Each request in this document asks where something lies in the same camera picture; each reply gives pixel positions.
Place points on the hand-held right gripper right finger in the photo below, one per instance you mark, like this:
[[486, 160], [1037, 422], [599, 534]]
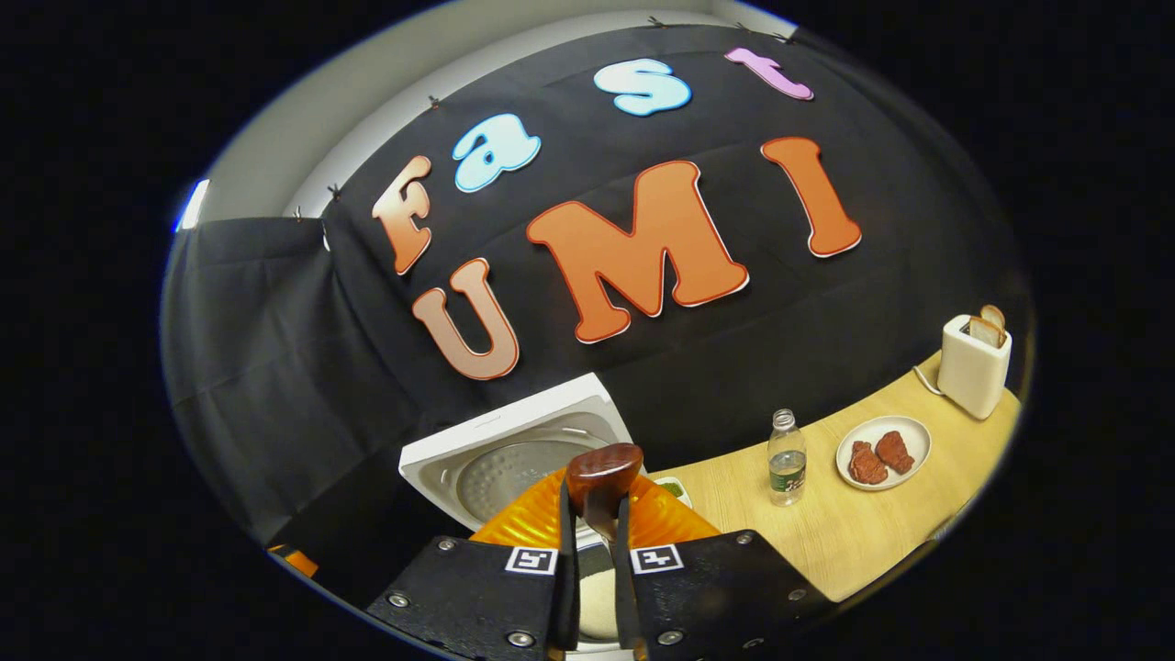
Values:
[[626, 588]]

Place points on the white rice cooker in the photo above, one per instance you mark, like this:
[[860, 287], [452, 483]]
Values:
[[486, 431]]

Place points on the white rice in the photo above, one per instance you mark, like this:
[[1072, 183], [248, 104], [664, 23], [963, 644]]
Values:
[[597, 601]]

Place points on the white toaster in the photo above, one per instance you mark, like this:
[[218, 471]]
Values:
[[968, 376]]

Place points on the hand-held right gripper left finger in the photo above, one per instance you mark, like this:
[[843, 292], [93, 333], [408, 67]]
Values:
[[565, 569]]

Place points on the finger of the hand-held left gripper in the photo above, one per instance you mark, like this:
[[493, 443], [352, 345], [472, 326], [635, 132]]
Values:
[[296, 560]]

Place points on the brown wooden spoon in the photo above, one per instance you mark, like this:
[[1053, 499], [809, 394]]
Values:
[[601, 473]]

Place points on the white divided bean dish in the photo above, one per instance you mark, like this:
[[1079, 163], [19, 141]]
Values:
[[675, 489]]

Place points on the black backdrop cloth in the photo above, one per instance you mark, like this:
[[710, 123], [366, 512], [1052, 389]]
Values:
[[275, 321]]

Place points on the ceiling light panel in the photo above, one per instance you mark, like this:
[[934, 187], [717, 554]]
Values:
[[193, 207]]

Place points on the clear plastic water bottle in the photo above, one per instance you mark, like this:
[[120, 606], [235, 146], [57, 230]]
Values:
[[787, 468]]

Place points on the toast bread slice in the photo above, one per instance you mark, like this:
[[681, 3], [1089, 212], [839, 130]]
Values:
[[984, 332], [995, 314]]

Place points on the red meat piece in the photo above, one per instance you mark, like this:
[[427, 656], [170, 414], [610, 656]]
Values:
[[895, 452], [867, 464]]

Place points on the white round plate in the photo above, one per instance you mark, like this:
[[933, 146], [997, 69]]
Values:
[[909, 436]]

